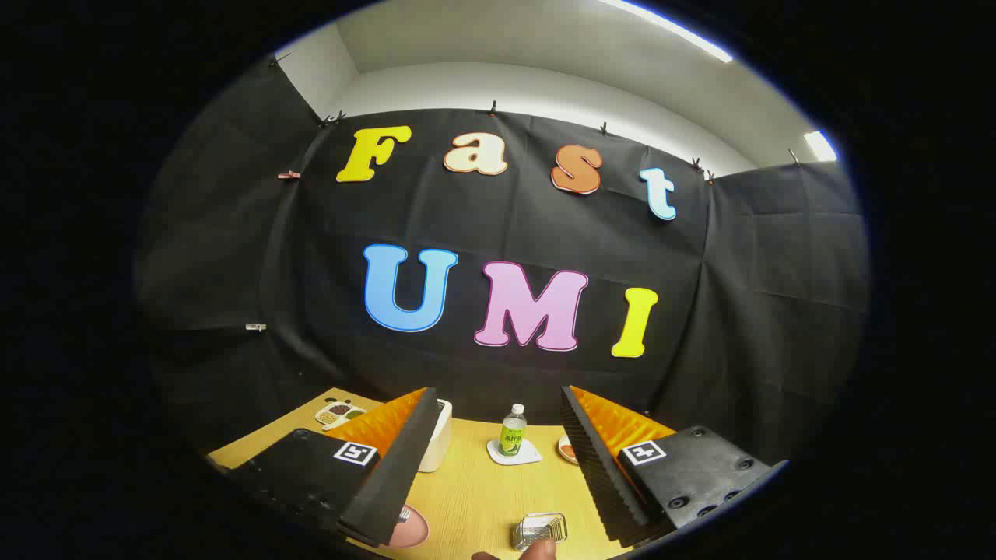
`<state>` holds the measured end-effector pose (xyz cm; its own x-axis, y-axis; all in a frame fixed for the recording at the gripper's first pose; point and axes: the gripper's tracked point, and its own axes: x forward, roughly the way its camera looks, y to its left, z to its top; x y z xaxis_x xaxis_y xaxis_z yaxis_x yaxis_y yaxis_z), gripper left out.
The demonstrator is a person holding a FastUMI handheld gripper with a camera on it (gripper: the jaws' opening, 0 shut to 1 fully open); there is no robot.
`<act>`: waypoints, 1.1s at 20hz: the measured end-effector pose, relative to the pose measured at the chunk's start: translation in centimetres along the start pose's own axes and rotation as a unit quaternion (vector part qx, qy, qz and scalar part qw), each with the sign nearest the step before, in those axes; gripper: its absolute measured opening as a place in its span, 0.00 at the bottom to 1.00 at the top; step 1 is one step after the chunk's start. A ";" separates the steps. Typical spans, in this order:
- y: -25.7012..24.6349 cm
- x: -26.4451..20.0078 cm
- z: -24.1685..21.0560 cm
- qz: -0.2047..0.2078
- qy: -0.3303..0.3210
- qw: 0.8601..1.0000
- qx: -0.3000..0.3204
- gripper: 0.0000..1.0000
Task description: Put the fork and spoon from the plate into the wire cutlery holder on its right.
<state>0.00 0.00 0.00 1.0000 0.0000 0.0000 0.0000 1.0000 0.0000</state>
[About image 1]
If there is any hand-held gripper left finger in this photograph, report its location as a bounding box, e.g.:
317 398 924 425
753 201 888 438
230 387 440 548

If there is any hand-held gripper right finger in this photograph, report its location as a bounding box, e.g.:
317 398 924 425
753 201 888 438
560 385 788 549

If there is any white toaster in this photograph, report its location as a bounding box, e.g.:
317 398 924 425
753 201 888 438
418 398 454 474

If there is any white coaster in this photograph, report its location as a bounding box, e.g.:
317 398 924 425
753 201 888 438
487 438 542 467

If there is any pink plate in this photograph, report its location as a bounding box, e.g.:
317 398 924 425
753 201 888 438
387 503 430 550

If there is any white divided dish with beans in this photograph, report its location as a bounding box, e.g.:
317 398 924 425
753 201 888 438
314 401 368 431

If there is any green tea bottle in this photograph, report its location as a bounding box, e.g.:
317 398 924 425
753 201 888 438
499 404 528 457

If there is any short ceiling light panel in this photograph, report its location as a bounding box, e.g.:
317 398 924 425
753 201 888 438
803 131 839 163

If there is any metal wire basket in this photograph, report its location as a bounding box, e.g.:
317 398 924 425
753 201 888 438
511 513 569 551

